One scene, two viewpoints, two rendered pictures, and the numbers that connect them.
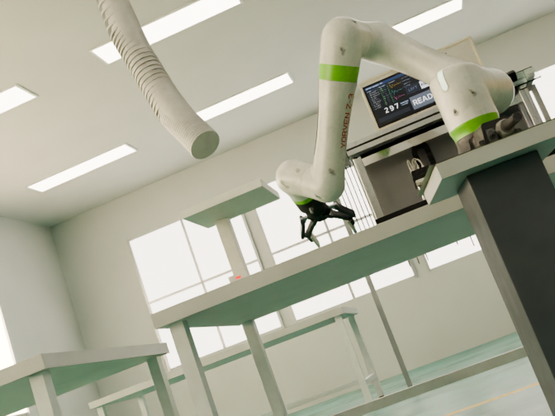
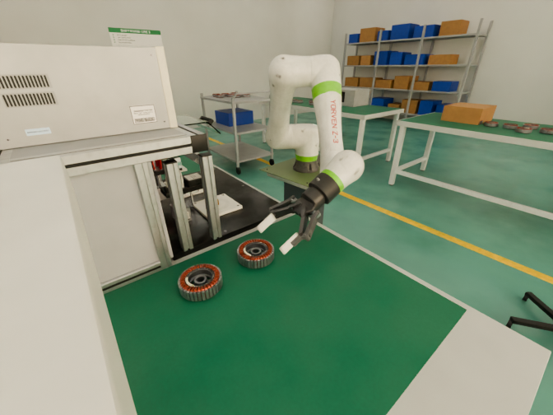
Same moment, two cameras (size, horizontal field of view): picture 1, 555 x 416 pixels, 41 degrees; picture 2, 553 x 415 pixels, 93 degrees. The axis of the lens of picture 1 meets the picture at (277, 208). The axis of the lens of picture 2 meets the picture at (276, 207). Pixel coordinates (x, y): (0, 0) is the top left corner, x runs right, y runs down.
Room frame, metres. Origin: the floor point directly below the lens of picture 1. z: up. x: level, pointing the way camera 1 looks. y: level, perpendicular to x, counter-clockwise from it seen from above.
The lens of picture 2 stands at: (3.03, 0.32, 1.27)
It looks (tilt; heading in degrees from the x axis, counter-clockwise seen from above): 28 degrees down; 223
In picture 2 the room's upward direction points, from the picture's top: straight up
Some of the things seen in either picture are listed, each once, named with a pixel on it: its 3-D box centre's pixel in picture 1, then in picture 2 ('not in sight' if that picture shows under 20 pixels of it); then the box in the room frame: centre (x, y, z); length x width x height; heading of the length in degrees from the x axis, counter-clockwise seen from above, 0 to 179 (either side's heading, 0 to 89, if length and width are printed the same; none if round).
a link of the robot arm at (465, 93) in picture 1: (466, 101); (304, 142); (1.86, -0.55, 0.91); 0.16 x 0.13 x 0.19; 138
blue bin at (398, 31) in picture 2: not in sight; (404, 32); (-4.13, -2.36, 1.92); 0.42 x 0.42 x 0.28; 82
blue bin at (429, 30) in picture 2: not in sight; (428, 32); (-4.05, -1.83, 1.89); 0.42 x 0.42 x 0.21; 79
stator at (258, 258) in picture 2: not in sight; (255, 253); (2.60, -0.17, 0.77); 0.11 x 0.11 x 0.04
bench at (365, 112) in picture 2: not in sight; (320, 128); (-0.70, -2.14, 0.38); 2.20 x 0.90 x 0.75; 81
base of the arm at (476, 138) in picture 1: (491, 137); (310, 160); (1.80, -0.55, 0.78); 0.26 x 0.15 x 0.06; 10
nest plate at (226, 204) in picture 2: not in sight; (216, 205); (2.50, -0.50, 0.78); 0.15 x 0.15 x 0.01; 81
